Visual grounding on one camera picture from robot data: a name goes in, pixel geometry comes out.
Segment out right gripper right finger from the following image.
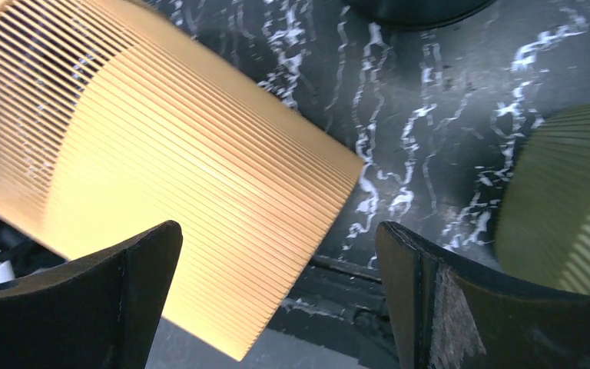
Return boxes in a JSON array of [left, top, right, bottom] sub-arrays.
[[375, 221, 590, 368]]

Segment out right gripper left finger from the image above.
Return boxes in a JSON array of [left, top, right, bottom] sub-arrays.
[[0, 221, 183, 368]]

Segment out orange mesh waste basket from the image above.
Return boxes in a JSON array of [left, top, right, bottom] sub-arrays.
[[0, 1, 363, 361]]

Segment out olive green mesh basket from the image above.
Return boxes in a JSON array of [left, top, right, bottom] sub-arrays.
[[495, 104, 590, 295]]

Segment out blue plastic bin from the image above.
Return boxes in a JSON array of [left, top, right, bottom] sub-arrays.
[[344, 0, 494, 31]]

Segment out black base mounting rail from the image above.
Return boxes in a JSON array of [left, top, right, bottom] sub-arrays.
[[267, 254, 399, 368]]

